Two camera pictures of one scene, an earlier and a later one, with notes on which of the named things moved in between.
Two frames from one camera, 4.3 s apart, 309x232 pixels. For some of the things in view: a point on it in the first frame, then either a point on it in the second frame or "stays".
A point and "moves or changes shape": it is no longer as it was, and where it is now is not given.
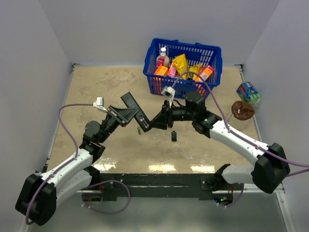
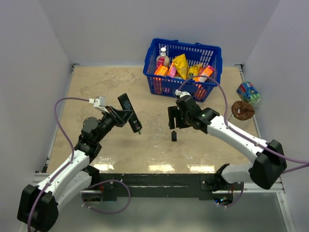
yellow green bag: x=194 y=68 stays
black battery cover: x=174 y=136 stays
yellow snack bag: x=181 y=64 stays
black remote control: x=142 y=121 moves or changes shape
